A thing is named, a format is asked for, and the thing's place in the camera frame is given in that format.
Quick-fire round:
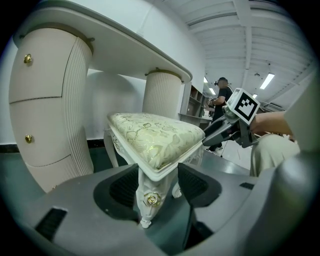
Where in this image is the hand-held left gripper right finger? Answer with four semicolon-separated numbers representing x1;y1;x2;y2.
177;152;318;256

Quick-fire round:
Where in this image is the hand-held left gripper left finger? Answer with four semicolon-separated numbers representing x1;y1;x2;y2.
18;163;171;256

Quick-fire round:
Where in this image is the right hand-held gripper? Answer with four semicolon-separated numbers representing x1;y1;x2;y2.
202;87;261;148

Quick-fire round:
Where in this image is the cream upholstered stool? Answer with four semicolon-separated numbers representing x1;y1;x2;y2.
103;111;206;230

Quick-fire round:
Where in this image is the white kidney-shaped vanity desk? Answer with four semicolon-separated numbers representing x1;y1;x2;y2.
8;0;193;195

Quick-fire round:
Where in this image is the person's right forearm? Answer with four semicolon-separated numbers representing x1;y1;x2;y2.
249;111;295;138

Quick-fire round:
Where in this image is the grey wooden shelf desk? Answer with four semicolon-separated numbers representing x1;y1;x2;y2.
178;84;213;131

